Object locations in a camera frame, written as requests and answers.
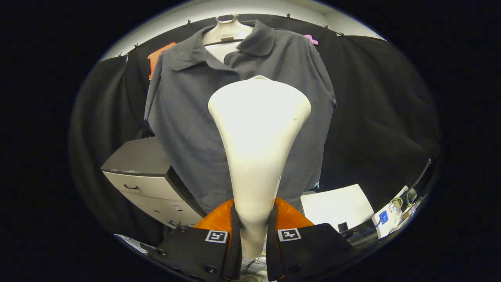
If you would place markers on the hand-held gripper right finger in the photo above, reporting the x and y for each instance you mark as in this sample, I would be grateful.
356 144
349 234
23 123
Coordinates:
272 250

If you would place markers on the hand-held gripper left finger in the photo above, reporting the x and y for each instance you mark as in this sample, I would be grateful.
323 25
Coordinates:
235 250

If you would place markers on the grey drawer cabinet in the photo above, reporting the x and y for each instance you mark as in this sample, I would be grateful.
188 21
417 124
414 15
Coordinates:
137 156

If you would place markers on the black backdrop cloth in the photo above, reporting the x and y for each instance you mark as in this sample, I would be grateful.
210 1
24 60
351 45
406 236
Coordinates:
372 117

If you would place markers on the white patterned sheet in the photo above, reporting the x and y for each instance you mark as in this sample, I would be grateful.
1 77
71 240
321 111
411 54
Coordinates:
133 243

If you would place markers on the white cluttered desk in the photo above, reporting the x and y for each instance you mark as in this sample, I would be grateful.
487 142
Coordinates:
391 228

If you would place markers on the small blue device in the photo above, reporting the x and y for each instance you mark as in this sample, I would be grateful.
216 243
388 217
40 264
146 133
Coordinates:
384 217

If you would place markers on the white square table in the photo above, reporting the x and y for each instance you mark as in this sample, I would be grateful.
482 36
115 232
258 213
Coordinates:
332 203

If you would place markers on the white garment steamer head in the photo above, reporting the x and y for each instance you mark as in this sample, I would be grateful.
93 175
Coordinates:
258 137

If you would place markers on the grey button shirt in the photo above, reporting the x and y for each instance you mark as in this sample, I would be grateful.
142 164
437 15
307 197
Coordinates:
188 117

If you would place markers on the light blue clip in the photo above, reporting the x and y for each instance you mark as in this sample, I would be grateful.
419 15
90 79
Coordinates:
316 185

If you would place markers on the yellowish tape roll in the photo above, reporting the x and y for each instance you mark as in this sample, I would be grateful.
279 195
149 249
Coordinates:
397 203

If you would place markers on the small black box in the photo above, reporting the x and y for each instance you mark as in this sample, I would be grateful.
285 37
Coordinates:
343 227

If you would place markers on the black upright stand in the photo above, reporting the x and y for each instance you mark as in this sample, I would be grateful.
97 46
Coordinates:
426 170

